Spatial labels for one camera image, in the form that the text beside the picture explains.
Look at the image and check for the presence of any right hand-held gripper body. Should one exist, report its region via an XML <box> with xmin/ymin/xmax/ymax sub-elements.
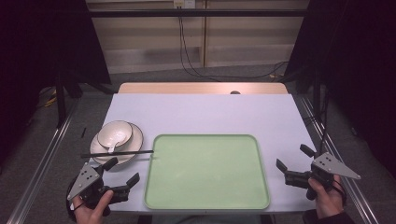
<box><xmin>283</xmin><ymin>151</ymin><xmax>362</xmax><ymax>189</ymax></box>

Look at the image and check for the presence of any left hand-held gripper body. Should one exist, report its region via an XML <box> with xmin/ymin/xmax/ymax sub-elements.
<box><xmin>66</xmin><ymin>161</ymin><xmax>131</xmax><ymax>209</ymax></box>

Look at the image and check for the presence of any person's right hand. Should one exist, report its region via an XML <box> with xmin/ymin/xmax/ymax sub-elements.
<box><xmin>307</xmin><ymin>175</ymin><xmax>345</xmax><ymax>219</ymax></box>

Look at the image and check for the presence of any person's left hand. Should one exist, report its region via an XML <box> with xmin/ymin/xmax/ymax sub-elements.
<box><xmin>72</xmin><ymin>189</ymin><xmax>115</xmax><ymax>224</ymax></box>

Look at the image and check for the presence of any white ceramic spoon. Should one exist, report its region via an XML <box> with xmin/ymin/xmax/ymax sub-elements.
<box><xmin>106</xmin><ymin>133</ymin><xmax>128</xmax><ymax>154</ymax></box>

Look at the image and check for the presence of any black chopstick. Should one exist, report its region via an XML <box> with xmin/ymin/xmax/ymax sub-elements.
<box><xmin>80</xmin><ymin>149</ymin><xmax>155</xmax><ymax>158</ymax></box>
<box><xmin>80</xmin><ymin>150</ymin><xmax>155</xmax><ymax>159</ymax></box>

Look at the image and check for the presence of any white bowl with dark rim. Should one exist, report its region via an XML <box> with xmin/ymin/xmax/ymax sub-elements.
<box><xmin>96</xmin><ymin>119</ymin><xmax>134</xmax><ymax>150</ymax></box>

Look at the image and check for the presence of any white plate with dark rim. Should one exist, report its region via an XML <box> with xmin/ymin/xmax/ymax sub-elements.
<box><xmin>89</xmin><ymin>121</ymin><xmax>145</xmax><ymax>166</ymax></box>

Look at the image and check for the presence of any black metal stand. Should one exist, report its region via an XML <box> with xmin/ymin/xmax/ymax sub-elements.
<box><xmin>312</xmin><ymin>66</ymin><xmax>322</xmax><ymax>154</ymax></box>
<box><xmin>54</xmin><ymin>73</ymin><xmax>67</xmax><ymax>129</ymax></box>

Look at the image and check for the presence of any light green tray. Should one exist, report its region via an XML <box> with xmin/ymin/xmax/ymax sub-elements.
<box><xmin>143</xmin><ymin>133</ymin><xmax>271</xmax><ymax>211</ymax></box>

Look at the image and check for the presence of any white table sheet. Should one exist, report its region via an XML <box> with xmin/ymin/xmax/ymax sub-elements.
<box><xmin>102</xmin><ymin>92</ymin><xmax>318</xmax><ymax>215</ymax></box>

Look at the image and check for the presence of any black curtain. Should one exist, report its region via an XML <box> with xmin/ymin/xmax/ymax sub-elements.
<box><xmin>0</xmin><ymin>0</ymin><xmax>112</xmax><ymax>162</ymax></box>
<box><xmin>284</xmin><ymin>0</ymin><xmax>396</xmax><ymax>180</ymax></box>

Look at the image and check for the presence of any black horizontal bar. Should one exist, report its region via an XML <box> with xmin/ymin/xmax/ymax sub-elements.
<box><xmin>88</xmin><ymin>8</ymin><xmax>309</xmax><ymax>19</ymax></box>

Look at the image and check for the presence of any aluminium rail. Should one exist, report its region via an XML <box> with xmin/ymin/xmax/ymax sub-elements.
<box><xmin>7</xmin><ymin>98</ymin><xmax>80</xmax><ymax>224</ymax></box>
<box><xmin>299</xmin><ymin>95</ymin><xmax>380</xmax><ymax>224</ymax></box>

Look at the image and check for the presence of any black wrist strap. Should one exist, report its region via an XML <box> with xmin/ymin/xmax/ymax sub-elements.
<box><xmin>331</xmin><ymin>179</ymin><xmax>347</xmax><ymax>208</ymax></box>
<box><xmin>64</xmin><ymin>178</ymin><xmax>78</xmax><ymax>222</ymax></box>

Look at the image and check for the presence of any black cable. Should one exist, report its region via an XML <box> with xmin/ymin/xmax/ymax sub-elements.
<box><xmin>319</xmin><ymin>91</ymin><xmax>332</xmax><ymax>154</ymax></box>
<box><xmin>177</xmin><ymin>15</ymin><xmax>290</xmax><ymax>80</ymax></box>

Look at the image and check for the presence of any yellow cable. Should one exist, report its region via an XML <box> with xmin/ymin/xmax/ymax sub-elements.
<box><xmin>42</xmin><ymin>88</ymin><xmax>60</xmax><ymax>108</ymax></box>

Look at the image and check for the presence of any white wall outlet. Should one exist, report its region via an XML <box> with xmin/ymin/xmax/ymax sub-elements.
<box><xmin>173</xmin><ymin>0</ymin><xmax>196</xmax><ymax>9</ymax></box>

